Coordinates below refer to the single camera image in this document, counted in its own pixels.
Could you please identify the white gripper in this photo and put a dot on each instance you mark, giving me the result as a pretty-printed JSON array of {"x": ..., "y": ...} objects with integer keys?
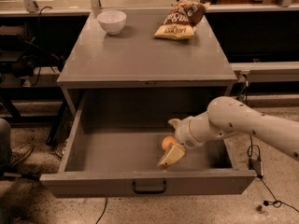
[{"x": 183, "y": 134}]

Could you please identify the orange fruit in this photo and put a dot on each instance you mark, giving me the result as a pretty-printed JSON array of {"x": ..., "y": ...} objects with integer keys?
[{"x": 167, "y": 142}]

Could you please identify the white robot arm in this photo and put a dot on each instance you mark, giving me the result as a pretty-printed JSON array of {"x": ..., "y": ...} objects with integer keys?
[{"x": 225, "y": 117}]

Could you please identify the open grey drawer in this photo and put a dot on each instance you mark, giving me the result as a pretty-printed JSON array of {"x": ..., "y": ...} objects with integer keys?
[{"x": 116, "y": 139}]

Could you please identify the grey metal cabinet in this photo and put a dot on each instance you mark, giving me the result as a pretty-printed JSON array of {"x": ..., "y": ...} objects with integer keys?
[{"x": 135, "y": 58}]

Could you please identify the brown chip bag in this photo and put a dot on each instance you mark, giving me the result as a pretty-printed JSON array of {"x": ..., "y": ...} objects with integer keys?
[{"x": 181, "y": 21}]

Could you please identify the white ceramic bowl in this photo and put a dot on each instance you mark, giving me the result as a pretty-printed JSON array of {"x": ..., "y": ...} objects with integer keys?
[{"x": 112, "y": 21}]

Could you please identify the person's shoe and leg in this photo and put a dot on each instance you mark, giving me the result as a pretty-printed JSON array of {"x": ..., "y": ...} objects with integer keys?
[{"x": 11, "y": 156}]

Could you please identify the dark machinery on left shelf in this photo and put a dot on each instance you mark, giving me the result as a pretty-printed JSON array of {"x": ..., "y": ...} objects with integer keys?
[{"x": 20, "y": 55}]

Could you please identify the black drawer handle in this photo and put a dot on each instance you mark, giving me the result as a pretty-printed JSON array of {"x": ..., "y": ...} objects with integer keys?
[{"x": 151, "y": 188}]

